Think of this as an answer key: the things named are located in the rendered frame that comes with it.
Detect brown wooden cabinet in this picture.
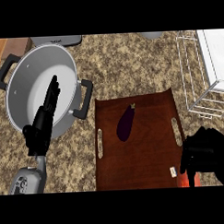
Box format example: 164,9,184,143
0,36,35,83

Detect silver pot with black handles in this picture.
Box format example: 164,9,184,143
0,41,97,143

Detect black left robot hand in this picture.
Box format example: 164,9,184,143
19,74,64,159

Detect grey round object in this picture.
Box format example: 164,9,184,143
141,30,164,41

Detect orange squash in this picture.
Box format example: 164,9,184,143
178,171,202,188

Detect white wire tiered shelf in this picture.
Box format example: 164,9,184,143
175,28,224,120

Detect grey appliance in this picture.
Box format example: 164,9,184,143
30,34,83,49

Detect dark purple eggplant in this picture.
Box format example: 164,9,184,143
114,102,138,143

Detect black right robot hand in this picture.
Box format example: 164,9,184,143
177,124,224,188

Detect brown wooden tray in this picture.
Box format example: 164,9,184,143
92,87,189,192

